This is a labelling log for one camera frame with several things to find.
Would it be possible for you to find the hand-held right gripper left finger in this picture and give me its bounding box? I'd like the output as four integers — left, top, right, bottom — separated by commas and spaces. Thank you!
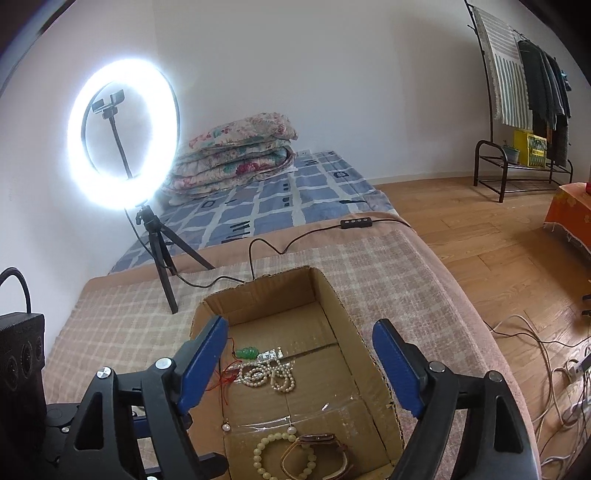
62, 315, 230, 480

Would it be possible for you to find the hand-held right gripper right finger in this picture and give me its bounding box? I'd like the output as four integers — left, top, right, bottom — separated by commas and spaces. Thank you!
372, 318, 541, 480

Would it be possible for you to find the green jade pendant red cord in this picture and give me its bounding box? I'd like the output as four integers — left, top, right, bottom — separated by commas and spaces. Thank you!
219, 344, 260, 407

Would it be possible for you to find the long pearl necklace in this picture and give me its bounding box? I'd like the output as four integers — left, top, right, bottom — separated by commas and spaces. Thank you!
236, 351, 282, 388

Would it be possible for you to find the short pearl necklace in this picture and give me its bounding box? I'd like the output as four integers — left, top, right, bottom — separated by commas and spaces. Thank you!
223, 362, 297, 435

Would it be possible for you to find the cream bead bracelet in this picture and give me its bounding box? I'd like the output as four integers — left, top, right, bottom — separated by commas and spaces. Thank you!
252, 434, 317, 480

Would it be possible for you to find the brown strap watch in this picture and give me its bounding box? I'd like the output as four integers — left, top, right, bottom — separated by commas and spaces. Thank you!
281, 433, 350, 480

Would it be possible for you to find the cardboard box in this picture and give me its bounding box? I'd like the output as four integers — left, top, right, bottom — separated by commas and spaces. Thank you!
189, 267, 407, 480

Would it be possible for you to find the black tripod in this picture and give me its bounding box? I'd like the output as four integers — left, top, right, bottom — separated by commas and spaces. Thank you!
134, 205, 216, 315

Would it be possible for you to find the white power strip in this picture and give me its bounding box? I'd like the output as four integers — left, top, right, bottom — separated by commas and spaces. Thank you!
566, 355, 591, 380

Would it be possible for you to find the blue checked mattress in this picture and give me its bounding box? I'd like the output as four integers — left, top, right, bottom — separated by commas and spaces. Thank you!
108, 150, 400, 275

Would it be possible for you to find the folded floral quilt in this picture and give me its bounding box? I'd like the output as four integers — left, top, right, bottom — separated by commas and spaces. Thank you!
161, 112, 298, 206

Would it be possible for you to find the black clothes rack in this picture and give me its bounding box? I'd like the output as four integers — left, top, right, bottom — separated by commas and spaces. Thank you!
464, 0, 575, 204

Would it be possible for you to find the yellow box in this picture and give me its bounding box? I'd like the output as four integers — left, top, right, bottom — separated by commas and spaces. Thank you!
513, 129, 549, 168

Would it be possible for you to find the black phone holder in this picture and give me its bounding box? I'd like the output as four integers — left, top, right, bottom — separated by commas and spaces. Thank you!
91, 91, 134, 178

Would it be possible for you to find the dark grey hanging coat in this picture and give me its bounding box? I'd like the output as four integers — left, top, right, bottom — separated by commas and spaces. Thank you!
542, 53, 573, 167

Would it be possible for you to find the striped hanging towel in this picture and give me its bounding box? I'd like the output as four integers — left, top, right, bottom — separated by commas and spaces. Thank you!
473, 4, 534, 130

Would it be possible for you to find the dark green hanging shirt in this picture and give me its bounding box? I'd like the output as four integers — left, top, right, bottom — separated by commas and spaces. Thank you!
517, 39, 555, 130

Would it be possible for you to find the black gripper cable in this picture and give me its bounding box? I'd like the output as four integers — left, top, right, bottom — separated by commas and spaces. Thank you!
0, 268, 32, 317

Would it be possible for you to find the black ring light cable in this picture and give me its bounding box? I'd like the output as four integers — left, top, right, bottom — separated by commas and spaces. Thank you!
122, 208, 411, 287

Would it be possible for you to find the bundle of floor cables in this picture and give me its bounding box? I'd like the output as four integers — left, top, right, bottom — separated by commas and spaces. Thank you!
485, 277, 591, 462

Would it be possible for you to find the white ring light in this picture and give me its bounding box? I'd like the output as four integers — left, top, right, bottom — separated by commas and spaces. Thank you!
68, 58, 180, 209

